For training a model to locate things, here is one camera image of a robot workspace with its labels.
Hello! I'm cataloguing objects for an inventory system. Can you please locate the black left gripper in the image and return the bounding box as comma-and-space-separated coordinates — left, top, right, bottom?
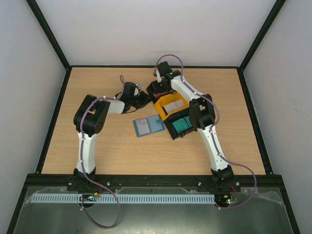
130, 91, 154, 110

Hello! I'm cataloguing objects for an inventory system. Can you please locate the teal card holder wallet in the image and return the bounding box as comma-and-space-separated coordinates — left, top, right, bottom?
133, 115, 165, 137

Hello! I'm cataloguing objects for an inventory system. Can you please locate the white pink blossom card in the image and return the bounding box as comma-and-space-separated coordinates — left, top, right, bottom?
136, 118, 150, 135

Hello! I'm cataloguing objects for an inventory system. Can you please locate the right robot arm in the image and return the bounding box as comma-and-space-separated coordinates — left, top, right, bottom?
147, 61, 234, 191

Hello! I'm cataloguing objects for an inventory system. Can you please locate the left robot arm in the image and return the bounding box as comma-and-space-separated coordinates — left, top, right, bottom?
68, 82, 152, 191

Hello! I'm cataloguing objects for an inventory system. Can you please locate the black bin with red cards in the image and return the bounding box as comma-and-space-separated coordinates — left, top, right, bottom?
146, 80, 171, 103

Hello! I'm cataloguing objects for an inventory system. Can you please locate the white pink card stack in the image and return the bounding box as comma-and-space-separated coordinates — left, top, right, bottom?
163, 99, 185, 114

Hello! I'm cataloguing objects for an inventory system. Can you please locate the black bin with teal cards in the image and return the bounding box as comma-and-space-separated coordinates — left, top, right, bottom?
164, 108, 195, 140

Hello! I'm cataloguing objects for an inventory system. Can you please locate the teal card stack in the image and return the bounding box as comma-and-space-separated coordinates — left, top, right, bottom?
172, 116, 193, 133

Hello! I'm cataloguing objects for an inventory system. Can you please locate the yellow plastic bin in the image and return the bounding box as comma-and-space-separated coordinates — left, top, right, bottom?
155, 93, 189, 121

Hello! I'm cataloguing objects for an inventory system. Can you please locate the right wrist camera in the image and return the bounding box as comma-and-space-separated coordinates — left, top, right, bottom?
156, 68, 162, 83

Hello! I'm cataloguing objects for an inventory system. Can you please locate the white slotted cable duct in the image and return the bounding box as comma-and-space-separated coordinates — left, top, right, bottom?
28, 194, 215, 204

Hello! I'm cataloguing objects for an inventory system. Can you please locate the black enclosure frame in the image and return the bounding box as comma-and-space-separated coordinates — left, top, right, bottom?
4, 0, 300, 234

